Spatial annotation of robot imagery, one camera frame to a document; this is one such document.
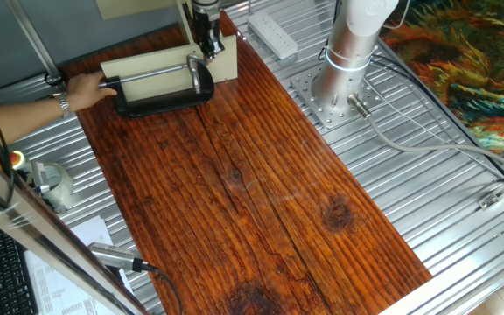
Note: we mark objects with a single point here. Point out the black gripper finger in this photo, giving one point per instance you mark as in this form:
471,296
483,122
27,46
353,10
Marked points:
205,49
218,47

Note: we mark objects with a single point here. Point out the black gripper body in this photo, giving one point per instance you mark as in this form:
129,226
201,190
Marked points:
207,24

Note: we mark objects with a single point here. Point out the chrome water tap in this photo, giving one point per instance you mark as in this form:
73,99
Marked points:
195,74

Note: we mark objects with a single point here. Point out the black C-clamp with steel screw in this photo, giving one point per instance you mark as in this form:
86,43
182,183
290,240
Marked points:
164,102

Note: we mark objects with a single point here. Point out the person's left forearm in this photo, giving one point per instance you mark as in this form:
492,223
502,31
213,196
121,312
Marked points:
24,120

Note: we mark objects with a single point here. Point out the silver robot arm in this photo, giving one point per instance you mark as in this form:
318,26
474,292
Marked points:
348,65

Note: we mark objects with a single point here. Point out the person's left hand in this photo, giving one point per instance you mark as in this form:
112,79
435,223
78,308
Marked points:
83,92

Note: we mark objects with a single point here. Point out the white power strip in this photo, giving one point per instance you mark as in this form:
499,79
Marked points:
274,35

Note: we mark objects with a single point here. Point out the brown wooden board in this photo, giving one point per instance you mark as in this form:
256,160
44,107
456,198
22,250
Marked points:
234,197

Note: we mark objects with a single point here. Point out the silver wristwatch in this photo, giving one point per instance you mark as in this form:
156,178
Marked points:
63,105

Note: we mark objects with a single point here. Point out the small grey clamp fixture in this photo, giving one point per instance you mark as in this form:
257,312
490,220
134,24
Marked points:
61,192

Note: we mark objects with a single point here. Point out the silver metal clamp piece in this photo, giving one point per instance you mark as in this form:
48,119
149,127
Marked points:
39,177

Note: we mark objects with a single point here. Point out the red emergency stop button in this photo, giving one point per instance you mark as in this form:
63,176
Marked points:
17,159

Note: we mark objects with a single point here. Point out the silver ribbed device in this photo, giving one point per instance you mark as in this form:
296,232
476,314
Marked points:
112,256

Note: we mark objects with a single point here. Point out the colourful patterned cloth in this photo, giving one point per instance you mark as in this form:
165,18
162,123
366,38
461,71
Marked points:
475,65

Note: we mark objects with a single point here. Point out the printed paper sheets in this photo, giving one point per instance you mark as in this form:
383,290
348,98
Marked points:
59,289

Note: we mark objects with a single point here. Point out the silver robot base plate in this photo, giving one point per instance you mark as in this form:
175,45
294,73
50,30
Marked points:
309,100

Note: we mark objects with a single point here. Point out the aluminium frame post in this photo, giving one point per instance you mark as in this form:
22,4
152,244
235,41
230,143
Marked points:
33,41

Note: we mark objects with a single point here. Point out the steel frame bar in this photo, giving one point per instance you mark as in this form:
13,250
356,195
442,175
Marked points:
37,232

